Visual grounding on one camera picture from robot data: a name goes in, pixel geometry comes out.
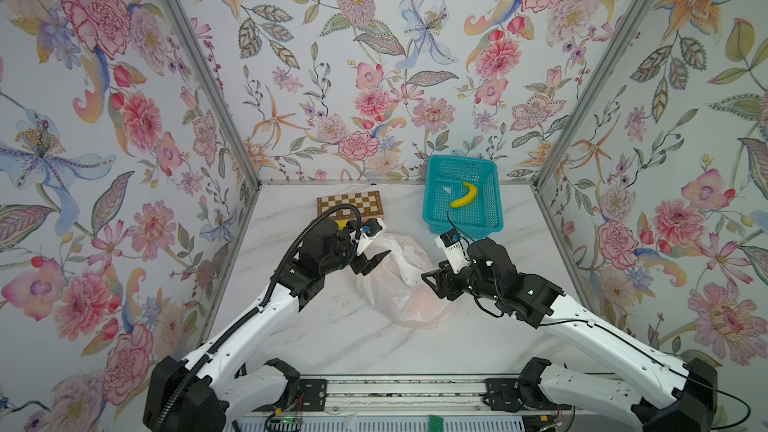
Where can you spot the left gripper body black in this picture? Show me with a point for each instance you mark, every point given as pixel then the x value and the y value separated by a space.
pixel 341 256

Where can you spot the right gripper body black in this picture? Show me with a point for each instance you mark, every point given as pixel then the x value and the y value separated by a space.
pixel 465 282

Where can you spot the white plastic bag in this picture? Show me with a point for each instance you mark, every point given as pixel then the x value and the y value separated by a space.
pixel 395 287

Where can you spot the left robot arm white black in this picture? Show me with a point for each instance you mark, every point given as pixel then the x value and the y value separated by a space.
pixel 206 390

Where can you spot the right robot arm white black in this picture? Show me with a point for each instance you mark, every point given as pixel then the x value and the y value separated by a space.
pixel 651 390

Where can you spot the wooden chessboard box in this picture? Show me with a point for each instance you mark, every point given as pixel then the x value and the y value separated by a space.
pixel 368 203

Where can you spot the yellow banana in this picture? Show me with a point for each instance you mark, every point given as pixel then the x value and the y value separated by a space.
pixel 471 193

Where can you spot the teal plastic basket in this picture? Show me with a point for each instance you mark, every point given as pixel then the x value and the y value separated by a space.
pixel 445 175

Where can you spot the green circuit board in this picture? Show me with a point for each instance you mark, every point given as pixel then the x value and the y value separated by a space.
pixel 436 424

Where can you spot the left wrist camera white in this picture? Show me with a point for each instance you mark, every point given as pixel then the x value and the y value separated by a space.
pixel 370 230

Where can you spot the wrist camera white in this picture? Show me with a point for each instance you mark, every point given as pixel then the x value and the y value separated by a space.
pixel 450 243
pixel 370 230

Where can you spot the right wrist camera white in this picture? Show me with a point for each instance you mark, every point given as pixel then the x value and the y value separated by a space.
pixel 450 243

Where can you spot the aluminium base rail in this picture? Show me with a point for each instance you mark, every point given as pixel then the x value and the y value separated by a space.
pixel 420 394

